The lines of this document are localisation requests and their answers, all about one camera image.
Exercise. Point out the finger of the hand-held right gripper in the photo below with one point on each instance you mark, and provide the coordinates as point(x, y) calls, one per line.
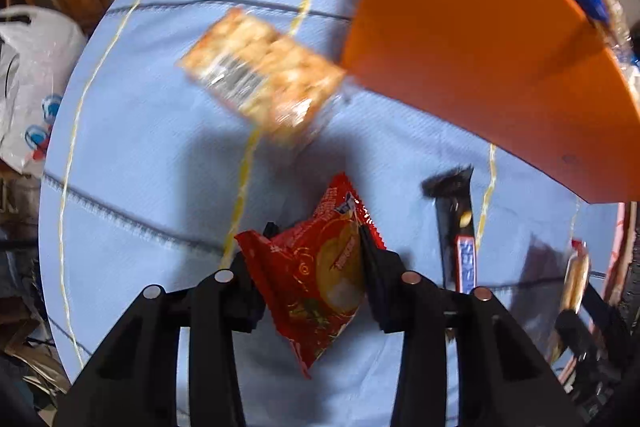
point(572, 332)
point(602, 307)

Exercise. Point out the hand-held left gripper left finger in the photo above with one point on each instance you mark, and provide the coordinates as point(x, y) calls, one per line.
point(247, 297)

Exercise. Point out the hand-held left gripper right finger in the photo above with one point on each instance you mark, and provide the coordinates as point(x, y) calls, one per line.
point(382, 287)

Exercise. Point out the red round-biscuit snack packet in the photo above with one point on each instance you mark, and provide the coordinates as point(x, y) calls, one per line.
point(310, 287)

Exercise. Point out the orange storage box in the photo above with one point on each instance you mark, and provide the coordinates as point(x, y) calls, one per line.
point(475, 47)

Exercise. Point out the clear brown bread bag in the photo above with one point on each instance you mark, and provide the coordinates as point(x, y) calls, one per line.
point(625, 47)

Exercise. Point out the black chocolate bar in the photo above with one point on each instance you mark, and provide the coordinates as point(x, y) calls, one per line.
point(452, 217)

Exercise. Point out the light blue tablecloth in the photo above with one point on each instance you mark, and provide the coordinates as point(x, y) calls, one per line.
point(150, 132)

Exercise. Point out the clear cracker packet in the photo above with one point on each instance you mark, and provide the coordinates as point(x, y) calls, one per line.
point(260, 67)

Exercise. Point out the tan cardboard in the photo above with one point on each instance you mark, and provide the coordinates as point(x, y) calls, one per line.
point(20, 342)

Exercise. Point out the white plastic bag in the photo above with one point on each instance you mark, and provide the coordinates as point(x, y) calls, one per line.
point(35, 72)

